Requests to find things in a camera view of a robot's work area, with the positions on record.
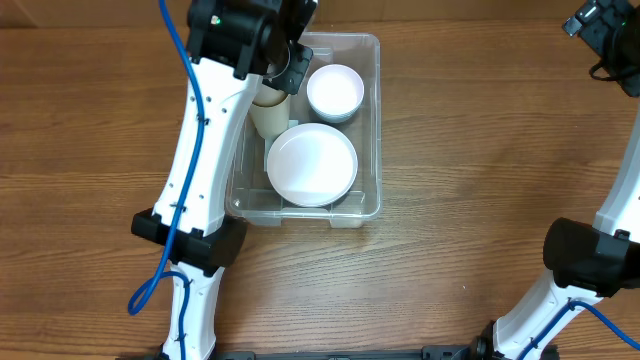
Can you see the pink bowl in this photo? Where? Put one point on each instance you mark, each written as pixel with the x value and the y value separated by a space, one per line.
pixel 335 89

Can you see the beige cup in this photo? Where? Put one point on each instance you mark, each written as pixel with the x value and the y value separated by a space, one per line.
pixel 271 121
pixel 269 97

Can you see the clear plastic storage bin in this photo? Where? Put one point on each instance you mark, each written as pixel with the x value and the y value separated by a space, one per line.
pixel 251 196

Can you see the white round plate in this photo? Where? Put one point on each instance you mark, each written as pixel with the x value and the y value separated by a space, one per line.
pixel 312 165

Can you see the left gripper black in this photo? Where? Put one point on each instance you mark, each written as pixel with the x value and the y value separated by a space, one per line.
pixel 290 76

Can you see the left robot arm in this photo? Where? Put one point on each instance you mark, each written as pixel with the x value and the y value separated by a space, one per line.
pixel 232 50

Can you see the light blue bowl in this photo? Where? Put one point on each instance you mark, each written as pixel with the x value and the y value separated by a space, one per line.
pixel 325 116

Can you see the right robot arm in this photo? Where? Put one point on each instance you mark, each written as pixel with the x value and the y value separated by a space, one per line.
pixel 584 263

